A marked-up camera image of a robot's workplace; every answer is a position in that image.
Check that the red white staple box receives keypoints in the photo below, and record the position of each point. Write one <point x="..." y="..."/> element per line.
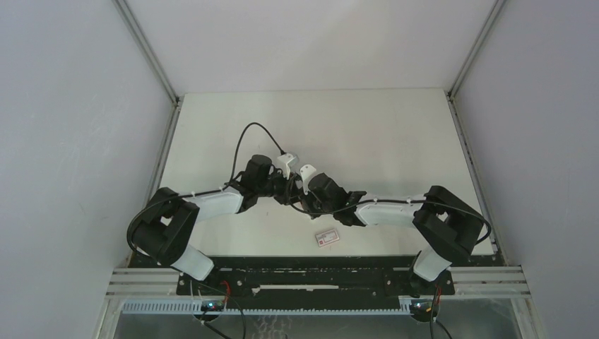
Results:
<point x="327" y="237"/>

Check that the aluminium frame rail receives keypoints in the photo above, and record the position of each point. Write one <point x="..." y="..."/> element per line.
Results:
<point x="136" y="31"/>
<point x="452" y="99"/>

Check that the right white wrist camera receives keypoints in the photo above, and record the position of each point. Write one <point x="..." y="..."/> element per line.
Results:
<point x="307" y="173"/>

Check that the right aluminium frame rail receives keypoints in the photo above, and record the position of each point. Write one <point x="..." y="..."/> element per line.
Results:
<point x="452" y="99"/>

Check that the white slotted cable duct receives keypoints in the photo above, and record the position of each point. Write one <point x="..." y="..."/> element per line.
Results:
<point x="213" y="307"/>

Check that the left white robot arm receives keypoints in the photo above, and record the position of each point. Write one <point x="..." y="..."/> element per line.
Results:
<point x="162" y="230"/>

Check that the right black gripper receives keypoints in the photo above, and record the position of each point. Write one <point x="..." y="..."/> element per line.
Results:
<point x="306" y="199"/>

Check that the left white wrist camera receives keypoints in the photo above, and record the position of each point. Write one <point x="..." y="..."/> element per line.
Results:
<point x="287" y="162"/>

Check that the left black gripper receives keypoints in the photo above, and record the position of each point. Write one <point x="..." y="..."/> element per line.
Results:
<point x="282" y="198"/>

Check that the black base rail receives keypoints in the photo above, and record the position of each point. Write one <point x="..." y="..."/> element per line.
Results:
<point x="320" y="282"/>

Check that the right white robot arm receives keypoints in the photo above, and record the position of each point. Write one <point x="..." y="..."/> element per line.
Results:
<point x="451" y="228"/>

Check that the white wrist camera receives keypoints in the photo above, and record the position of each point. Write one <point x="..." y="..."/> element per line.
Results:
<point x="307" y="173"/>
<point x="287" y="162"/>

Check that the left aluminium frame rail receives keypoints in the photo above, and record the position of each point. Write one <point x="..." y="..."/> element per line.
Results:
<point x="136" y="31"/>

